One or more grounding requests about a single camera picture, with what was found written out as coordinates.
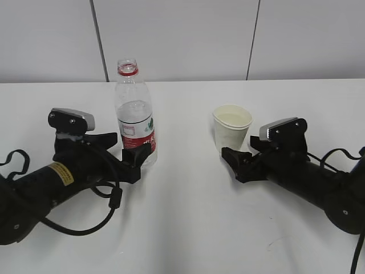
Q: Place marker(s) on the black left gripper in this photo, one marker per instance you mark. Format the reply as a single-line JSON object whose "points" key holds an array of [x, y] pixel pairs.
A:
{"points": [[84, 161]]}

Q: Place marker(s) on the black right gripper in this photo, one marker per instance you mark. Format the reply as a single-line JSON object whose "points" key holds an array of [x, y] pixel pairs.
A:
{"points": [[268, 160]]}

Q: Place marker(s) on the clear water bottle red label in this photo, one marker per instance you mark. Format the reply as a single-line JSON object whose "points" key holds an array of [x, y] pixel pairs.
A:
{"points": [[134, 112]]}

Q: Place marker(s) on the white paper cup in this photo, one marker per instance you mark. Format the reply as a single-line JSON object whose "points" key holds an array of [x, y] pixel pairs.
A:
{"points": [[231, 124]]}

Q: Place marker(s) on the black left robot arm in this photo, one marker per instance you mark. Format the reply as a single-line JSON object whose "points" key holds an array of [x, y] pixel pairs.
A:
{"points": [[28, 198]]}

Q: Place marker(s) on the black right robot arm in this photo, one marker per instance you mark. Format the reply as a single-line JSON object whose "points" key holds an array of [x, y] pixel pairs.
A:
{"points": [[339, 194]]}

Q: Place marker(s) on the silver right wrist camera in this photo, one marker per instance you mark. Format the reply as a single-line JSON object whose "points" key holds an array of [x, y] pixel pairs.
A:
{"points": [[287, 133]]}

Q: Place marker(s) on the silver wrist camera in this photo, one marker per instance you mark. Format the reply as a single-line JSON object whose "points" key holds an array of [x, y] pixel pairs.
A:
{"points": [[287, 133], [69, 121]]}

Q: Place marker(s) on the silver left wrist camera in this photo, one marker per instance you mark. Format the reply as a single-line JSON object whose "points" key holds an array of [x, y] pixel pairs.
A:
{"points": [[69, 121]]}

